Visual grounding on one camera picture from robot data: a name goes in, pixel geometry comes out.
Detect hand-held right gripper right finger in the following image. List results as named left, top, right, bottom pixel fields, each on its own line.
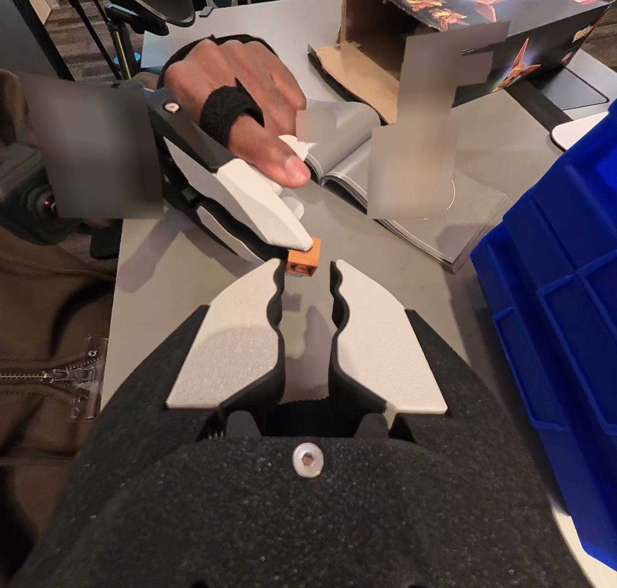
left=329, top=259, right=449, bottom=415

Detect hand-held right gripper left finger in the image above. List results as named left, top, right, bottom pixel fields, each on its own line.
left=165, top=259, right=286, bottom=411

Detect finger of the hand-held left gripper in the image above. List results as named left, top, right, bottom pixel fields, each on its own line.
left=163, top=137, right=315, bottom=253
left=195, top=203, right=271, bottom=265

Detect small brown brick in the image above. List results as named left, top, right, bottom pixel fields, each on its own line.
left=284, top=236, right=323, bottom=278

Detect stack of blue plastic bins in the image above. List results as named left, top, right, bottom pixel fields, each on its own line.
left=469, top=100, right=617, bottom=585

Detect person's left forearm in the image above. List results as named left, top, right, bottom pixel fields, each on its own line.
left=0, top=69, right=24, bottom=147

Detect grey desk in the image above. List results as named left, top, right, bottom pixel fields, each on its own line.
left=100, top=0, right=617, bottom=588

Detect black stand with round disc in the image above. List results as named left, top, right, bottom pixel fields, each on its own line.
left=103, top=0, right=197, bottom=80

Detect grey instruction booklet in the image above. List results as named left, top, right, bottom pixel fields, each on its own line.
left=303, top=99, right=513, bottom=267

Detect black framed grey board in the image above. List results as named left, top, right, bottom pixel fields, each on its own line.
left=0, top=0, right=74, bottom=81

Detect white rounded flat plate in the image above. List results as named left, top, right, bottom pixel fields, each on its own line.
left=550, top=111, right=609, bottom=153

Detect printed cardboard box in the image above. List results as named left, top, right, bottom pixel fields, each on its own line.
left=308, top=0, right=614, bottom=124

